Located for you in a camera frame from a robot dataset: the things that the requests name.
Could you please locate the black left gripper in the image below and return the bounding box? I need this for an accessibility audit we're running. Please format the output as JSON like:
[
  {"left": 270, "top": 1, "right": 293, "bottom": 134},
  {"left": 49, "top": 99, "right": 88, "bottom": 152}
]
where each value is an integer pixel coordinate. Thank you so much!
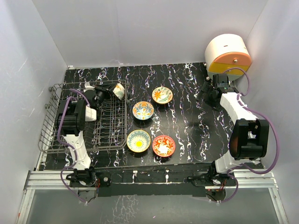
[{"left": 93, "top": 83, "right": 118, "bottom": 109}]

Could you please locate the orange flower bowl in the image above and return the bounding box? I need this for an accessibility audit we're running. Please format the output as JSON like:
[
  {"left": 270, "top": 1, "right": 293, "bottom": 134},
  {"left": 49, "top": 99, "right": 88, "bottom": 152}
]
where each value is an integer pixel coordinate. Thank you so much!
[
  {"left": 113, "top": 83, "right": 125, "bottom": 100},
  {"left": 152, "top": 86, "right": 173, "bottom": 105}
]

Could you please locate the blue orange pattern bowl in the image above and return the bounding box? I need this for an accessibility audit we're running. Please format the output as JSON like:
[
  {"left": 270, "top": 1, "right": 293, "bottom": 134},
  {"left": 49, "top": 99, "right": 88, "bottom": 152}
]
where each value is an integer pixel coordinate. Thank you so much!
[{"left": 132, "top": 101, "right": 154, "bottom": 120}]

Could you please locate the grey wire dish rack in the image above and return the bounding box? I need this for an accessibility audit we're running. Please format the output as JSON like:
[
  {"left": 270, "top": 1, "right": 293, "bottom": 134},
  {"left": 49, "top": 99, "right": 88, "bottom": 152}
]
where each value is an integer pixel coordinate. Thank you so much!
[{"left": 37, "top": 80, "right": 128, "bottom": 154}]

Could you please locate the yellow sun blue bowl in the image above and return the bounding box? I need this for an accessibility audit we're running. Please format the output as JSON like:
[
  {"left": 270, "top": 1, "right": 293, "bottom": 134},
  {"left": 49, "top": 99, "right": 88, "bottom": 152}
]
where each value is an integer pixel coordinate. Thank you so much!
[{"left": 127, "top": 130, "right": 151, "bottom": 153}]

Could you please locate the red orange pattern bowl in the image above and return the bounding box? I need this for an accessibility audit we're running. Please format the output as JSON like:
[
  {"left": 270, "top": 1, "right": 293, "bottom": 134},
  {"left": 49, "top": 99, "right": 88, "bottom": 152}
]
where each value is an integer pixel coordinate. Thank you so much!
[{"left": 152, "top": 135, "right": 176, "bottom": 158}]

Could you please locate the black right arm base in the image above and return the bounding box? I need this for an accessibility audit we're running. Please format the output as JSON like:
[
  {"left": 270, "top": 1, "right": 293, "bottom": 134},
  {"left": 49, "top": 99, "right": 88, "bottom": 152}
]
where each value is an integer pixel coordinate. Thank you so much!
[{"left": 186, "top": 167, "right": 236, "bottom": 191}]

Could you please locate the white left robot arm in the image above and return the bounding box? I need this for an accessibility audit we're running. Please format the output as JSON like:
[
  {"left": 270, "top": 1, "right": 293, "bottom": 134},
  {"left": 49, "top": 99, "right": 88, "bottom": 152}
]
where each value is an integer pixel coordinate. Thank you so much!
[{"left": 54, "top": 82, "right": 125, "bottom": 170}]

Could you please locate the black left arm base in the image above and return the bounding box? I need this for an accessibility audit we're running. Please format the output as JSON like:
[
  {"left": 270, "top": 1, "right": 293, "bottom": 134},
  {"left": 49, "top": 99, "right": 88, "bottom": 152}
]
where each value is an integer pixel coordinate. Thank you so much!
[{"left": 66, "top": 167, "right": 111, "bottom": 189}]

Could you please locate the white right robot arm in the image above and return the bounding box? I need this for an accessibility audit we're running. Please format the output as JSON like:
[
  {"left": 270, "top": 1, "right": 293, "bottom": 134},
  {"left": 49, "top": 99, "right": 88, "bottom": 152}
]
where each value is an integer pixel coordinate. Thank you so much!
[{"left": 198, "top": 74, "right": 270, "bottom": 185}]

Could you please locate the round white drawer cabinet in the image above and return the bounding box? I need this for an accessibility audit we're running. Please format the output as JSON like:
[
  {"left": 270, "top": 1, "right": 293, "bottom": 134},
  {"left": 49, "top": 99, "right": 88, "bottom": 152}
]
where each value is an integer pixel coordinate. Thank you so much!
[{"left": 205, "top": 34, "right": 252, "bottom": 81}]

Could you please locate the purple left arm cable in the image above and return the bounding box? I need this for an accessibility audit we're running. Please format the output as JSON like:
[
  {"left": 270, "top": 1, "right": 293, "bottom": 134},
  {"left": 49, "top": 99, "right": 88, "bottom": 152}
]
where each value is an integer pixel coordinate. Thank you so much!
[{"left": 57, "top": 88, "right": 91, "bottom": 203}]

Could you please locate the aluminium front rail frame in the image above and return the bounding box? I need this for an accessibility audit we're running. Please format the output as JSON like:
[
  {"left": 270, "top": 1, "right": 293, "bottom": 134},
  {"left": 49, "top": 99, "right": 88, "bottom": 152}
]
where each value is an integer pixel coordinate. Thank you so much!
[{"left": 17, "top": 170, "right": 289, "bottom": 224}]

